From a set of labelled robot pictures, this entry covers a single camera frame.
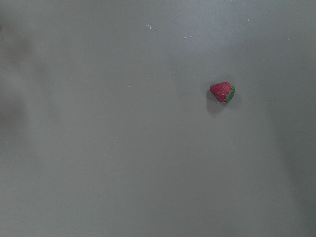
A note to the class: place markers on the red strawberry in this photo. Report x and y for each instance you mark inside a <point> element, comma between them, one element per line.
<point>223,91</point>

